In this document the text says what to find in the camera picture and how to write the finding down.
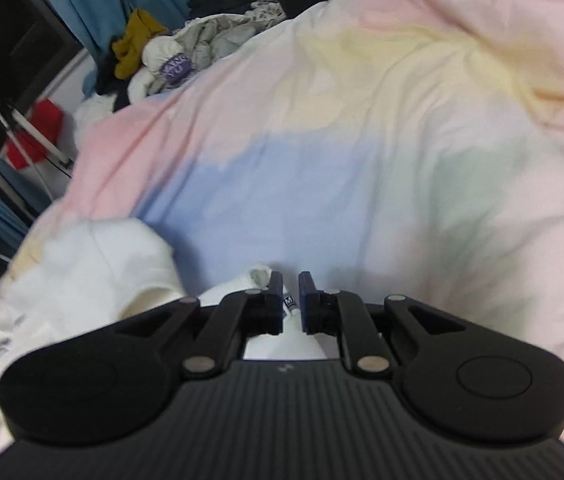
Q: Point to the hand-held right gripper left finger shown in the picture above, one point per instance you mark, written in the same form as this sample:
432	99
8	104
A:
276	294

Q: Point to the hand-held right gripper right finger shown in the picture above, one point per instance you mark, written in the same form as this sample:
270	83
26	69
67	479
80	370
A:
305	294

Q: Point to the white garment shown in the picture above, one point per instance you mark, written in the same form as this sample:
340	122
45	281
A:
87	280

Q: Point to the pile of grey white clothes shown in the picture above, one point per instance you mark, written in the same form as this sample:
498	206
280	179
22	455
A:
197	42

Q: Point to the pastel tie-dye blanket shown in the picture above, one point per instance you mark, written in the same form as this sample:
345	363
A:
342	140

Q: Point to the red bag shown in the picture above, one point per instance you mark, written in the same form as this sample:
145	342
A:
37	132

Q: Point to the mustard yellow garment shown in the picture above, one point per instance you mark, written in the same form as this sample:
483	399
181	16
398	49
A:
134	42

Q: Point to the white metal stand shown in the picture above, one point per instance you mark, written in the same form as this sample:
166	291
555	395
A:
22	135

